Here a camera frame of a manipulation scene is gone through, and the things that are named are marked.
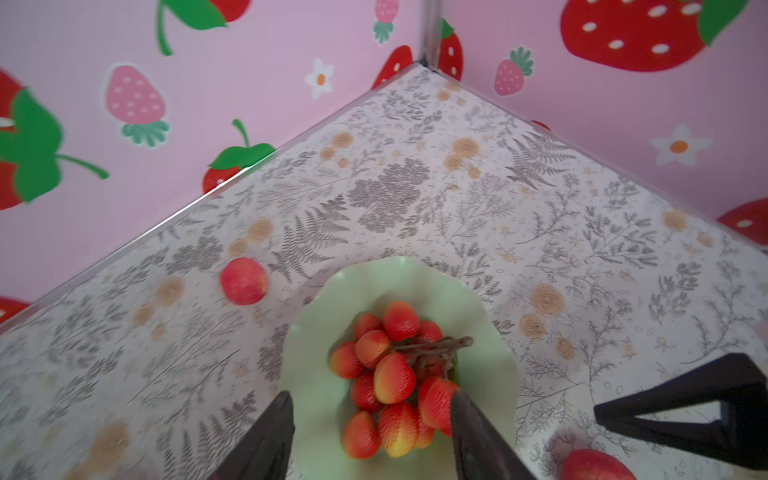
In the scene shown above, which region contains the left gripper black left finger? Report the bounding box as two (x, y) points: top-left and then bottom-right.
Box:
(208, 391), (295, 480)

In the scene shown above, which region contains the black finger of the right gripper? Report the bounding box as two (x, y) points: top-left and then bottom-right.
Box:
(594, 353), (767, 470)

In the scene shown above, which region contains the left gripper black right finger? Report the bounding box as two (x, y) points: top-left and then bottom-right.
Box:
(450, 391), (535, 480)

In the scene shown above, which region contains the small red apple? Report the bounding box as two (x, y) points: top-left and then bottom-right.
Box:
(220, 257), (269, 305)

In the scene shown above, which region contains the light green scalloped fruit bowl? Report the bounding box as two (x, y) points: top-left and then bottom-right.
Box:
(281, 257), (520, 479)

